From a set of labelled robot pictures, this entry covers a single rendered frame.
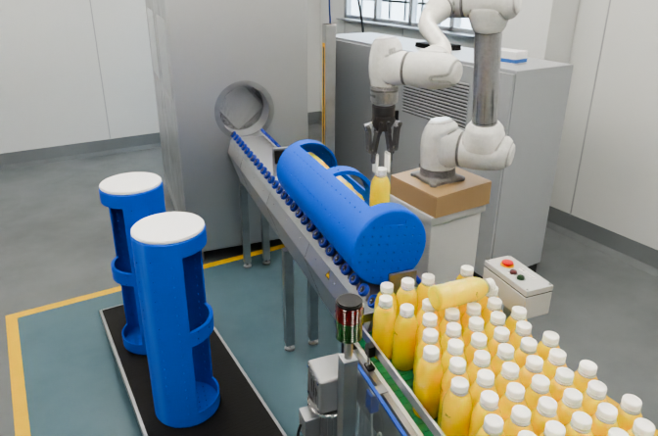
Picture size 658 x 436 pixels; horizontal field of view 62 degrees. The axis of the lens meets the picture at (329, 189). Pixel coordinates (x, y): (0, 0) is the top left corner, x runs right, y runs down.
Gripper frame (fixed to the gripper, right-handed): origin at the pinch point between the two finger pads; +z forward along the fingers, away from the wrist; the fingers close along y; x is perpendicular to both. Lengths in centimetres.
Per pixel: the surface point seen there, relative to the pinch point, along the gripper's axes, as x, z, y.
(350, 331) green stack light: 61, 17, 38
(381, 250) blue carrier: 11.1, 26.9, 4.5
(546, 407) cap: 88, 27, 4
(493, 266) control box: 34.6, 26.5, -22.9
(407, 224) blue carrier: 11.1, 19.1, -5.1
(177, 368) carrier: -32, 89, 72
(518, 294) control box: 47, 29, -23
